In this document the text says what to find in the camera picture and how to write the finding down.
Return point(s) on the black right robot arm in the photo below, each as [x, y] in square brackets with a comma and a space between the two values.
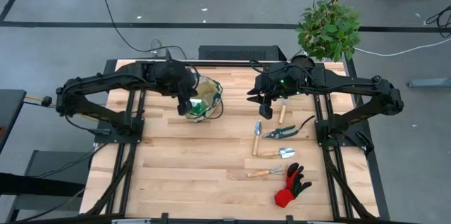
[352, 86]

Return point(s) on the grey desk leg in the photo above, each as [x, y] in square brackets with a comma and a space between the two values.
[430, 82]

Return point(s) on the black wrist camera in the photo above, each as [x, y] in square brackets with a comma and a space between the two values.
[185, 106]
[266, 112]

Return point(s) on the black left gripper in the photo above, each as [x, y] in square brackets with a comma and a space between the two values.
[174, 77]

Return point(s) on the cream and green gardening bag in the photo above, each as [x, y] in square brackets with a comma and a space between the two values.
[211, 93]

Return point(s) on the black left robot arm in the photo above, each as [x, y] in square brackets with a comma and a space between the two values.
[105, 76]

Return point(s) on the green spray bottle white trigger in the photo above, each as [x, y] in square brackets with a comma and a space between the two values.
[199, 108]

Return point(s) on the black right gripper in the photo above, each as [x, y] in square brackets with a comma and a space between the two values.
[273, 86]

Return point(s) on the dark grey low shelf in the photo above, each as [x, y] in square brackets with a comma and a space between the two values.
[60, 164]

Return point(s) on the red and black garden glove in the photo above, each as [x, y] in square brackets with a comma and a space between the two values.
[284, 197]

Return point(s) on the black computer case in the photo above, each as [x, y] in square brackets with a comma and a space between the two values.
[239, 53]

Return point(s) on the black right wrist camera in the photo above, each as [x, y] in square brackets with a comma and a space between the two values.
[266, 112]

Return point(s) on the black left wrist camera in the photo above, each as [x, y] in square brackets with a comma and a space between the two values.
[185, 106]

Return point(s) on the green plant in black pot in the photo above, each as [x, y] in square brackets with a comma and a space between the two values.
[329, 30]

